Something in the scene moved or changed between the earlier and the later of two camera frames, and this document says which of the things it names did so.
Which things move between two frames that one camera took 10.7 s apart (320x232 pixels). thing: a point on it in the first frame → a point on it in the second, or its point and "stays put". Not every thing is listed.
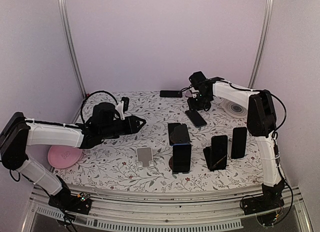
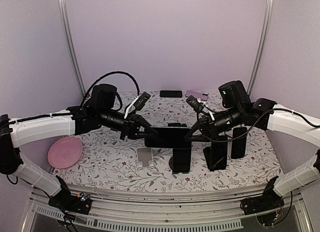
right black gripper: x=192 y=106 → x=206 y=119
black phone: x=168 y=93 stays put
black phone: x=239 y=142 stays put
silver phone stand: x=144 y=157 stays put
